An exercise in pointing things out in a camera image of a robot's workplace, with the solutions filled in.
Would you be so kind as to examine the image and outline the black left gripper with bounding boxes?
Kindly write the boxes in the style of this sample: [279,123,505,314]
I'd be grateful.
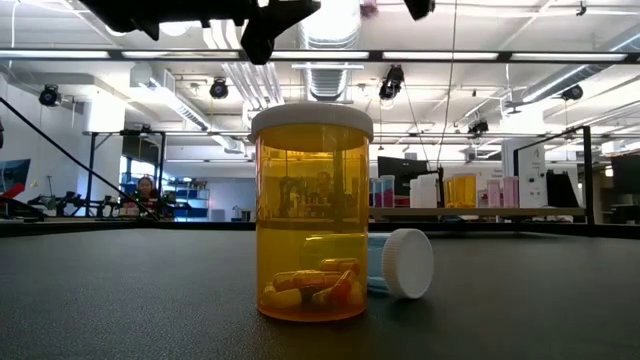
[127,0,322,67]

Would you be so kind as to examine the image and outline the black horizontal ceiling bar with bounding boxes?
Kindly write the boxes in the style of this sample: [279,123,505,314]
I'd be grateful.
[0,47,640,65]

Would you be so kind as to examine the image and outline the black monitor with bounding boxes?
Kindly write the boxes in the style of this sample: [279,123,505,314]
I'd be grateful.
[610,154,640,196]
[546,169,576,209]
[377,156,430,197]

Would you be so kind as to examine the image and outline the blue storage rack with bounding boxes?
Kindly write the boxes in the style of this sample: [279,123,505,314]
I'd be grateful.
[169,187,211,222]

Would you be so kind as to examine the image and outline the person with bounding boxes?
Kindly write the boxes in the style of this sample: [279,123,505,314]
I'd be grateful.
[130,174,161,211]

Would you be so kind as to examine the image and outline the blue screen monitor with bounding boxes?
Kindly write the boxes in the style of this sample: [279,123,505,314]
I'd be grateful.
[0,158,31,194]

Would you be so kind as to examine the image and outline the black table mat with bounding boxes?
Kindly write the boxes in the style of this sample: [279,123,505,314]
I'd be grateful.
[0,227,640,360]

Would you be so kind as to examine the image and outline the silver ribbed air duct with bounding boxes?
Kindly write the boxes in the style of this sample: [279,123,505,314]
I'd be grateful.
[295,0,365,104]

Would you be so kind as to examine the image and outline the black metal table frame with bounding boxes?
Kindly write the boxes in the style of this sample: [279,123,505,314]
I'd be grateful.
[0,218,640,240]

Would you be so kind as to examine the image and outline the black background table frame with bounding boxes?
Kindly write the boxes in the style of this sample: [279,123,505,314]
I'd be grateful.
[82,128,167,217]

